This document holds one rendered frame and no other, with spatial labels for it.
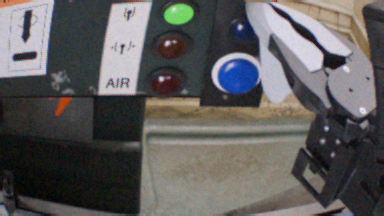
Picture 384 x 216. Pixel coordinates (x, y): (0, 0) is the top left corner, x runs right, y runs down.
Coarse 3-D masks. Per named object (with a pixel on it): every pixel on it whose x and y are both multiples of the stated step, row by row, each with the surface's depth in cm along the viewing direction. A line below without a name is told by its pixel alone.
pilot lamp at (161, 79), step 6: (156, 78) 50; (162, 78) 50; (168, 78) 50; (174, 78) 50; (156, 84) 50; (162, 84) 50; (168, 84) 50; (174, 84) 50; (180, 84) 51; (156, 90) 51; (162, 90) 51; (168, 90) 51; (174, 90) 51
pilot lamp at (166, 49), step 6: (162, 42) 48; (168, 42) 48; (174, 42) 48; (180, 42) 48; (162, 48) 48; (168, 48) 48; (174, 48) 48; (180, 48) 48; (162, 54) 49; (168, 54) 49; (174, 54) 49; (180, 54) 49
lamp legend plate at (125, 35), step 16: (112, 16) 46; (128, 16) 46; (144, 16) 46; (112, 32) 47; (128, 32) 47; (144, 32) 47; (112, 48) 48; (128, 48) 48; (112, 64) 49; (128, 64) 49; (112, 80) 50; (128, 80) 50
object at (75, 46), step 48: (96, 0) 44; (144, 0) 46; (192, 0) 46; (48, 48) 47; (96, 48) 48; (144, 48) 49; (192, 48) 49; (0, 96) 49; (48, 96) 51; (96, 96) 52; (144, 96) 52; (192, 96) 53
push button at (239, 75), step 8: (224, 64) 50; (232, 64) 50; (240, 64) 50; (248, 64) 50; (224, 72) 50; (232, 72) 50; (240, 72) 50; (248, 72) 50; (256, 72) 50; (224, 80) 50; (232, 80) 50; (240, 80) 50; (248, 80) 51; (256, 80) 51; (224, 88) 51; (232, 88) 51; (240, 88) 51; (248, 88) 51
